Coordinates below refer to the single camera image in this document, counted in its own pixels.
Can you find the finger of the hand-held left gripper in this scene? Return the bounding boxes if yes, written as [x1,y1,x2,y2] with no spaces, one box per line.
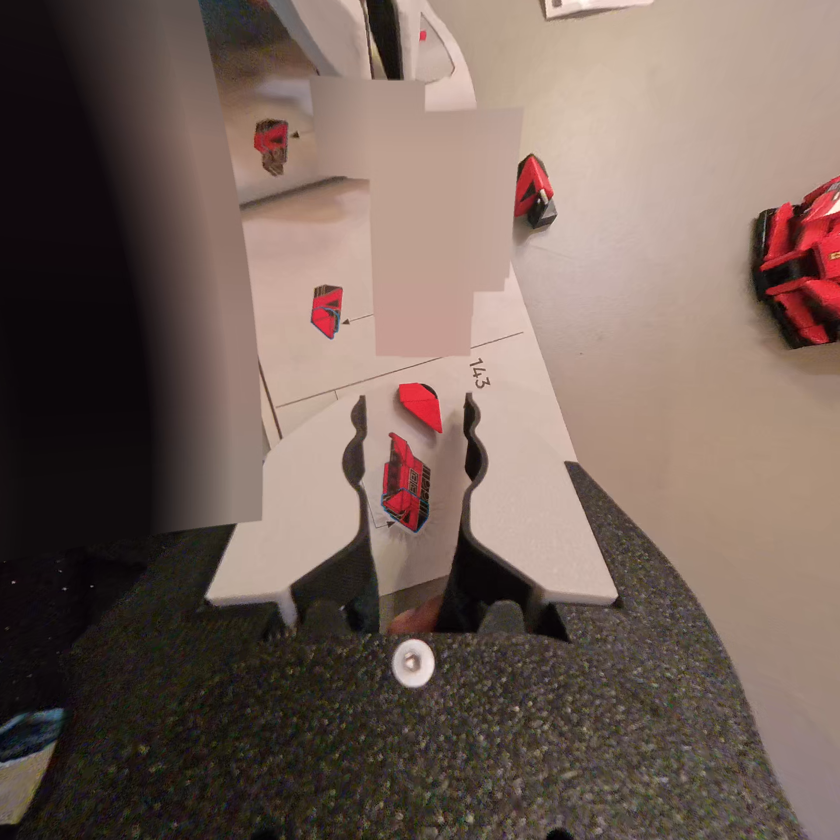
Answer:
[392,0,478,84]
[272,0,403,81]

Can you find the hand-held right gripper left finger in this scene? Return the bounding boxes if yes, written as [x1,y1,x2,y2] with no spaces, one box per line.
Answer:
[205,394,376,621]

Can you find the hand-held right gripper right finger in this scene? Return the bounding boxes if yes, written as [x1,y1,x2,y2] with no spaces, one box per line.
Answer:
[453,392,622,609]

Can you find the small red lego wedge piece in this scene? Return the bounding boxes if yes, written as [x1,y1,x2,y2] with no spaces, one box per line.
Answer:
[396,382,445,436]

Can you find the lego instruction booklet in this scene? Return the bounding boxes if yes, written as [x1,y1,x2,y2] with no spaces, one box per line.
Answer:
[220,62,580,601]

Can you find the red black lego subassembly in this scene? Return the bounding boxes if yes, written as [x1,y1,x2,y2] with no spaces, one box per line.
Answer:
[511,154,560,229]

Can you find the lego sticker sheet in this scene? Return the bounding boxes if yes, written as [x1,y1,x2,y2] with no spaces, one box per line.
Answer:
[541,0,655,20]

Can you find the red lego race car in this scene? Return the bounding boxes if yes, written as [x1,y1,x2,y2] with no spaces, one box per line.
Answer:
[751,175,840,349]

